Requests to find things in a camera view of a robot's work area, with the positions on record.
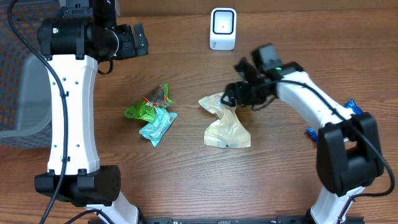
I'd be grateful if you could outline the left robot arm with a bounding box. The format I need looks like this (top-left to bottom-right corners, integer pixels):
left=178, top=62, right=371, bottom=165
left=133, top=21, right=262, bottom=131
left=34, top=0, right=148, bottom=223

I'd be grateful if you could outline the green snack packet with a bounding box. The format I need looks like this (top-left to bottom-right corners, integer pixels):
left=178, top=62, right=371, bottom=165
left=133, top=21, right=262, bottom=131
left=124, top=83, right=174, bottom=123

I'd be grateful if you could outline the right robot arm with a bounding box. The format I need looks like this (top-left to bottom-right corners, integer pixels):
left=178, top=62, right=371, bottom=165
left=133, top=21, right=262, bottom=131
left=221, top=44, right=387, bottom=223

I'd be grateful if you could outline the grey plastic mesh basket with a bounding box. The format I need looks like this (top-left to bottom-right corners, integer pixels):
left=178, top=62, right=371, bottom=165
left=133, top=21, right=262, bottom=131
left=1, top=1, right=60, bottom=149

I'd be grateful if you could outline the beige wrapper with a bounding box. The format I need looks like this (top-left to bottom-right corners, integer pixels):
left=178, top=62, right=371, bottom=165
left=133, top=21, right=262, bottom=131
left=198, top=93, right=251, bottom=148

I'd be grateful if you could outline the blue snack packet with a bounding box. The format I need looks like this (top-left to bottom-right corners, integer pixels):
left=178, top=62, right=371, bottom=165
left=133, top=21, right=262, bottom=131
left=306, top=100, right=364, bottom=144

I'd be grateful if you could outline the teal white snack packet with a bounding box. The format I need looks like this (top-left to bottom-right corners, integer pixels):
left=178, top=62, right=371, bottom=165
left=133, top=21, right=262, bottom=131
left=139, top=108, right=177, bottom=147

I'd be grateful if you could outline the white barcode scanner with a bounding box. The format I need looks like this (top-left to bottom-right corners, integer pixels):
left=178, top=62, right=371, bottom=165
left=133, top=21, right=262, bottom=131
left=210, top=7, right=237, bottom=51

